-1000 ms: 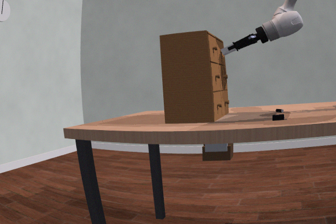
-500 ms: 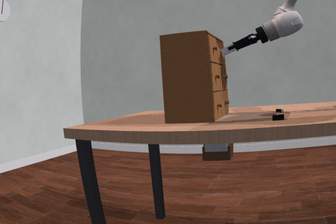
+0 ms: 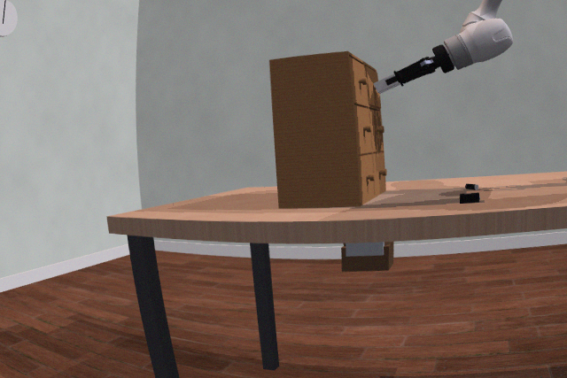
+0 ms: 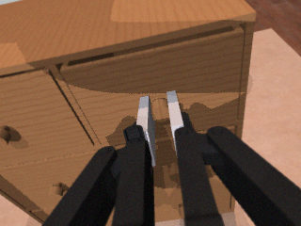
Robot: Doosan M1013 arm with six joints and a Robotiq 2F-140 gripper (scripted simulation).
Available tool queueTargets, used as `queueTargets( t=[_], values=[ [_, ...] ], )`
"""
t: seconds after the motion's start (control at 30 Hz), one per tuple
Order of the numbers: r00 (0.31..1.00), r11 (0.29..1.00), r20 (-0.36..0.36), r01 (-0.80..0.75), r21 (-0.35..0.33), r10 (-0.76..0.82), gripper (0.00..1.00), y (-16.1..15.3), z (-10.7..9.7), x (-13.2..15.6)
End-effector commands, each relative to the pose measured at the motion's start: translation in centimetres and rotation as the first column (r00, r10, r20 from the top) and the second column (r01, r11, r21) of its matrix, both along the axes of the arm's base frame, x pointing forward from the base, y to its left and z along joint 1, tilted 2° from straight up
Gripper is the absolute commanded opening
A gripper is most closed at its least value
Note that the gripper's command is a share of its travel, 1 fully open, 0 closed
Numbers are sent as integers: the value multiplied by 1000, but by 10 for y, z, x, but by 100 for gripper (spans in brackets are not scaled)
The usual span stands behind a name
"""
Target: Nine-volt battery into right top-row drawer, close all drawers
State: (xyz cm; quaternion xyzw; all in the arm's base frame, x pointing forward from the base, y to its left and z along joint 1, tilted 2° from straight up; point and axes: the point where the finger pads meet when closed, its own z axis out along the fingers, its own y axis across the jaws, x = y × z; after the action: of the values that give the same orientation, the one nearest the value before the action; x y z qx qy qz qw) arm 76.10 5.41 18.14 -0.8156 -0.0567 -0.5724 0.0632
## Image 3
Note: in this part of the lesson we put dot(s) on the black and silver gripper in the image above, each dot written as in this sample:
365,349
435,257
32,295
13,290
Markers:
440,59

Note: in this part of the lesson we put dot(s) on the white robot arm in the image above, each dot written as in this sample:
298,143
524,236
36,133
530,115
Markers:
482,41

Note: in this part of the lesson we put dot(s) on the brown wooden chest of drawers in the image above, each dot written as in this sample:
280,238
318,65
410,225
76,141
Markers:
316,148

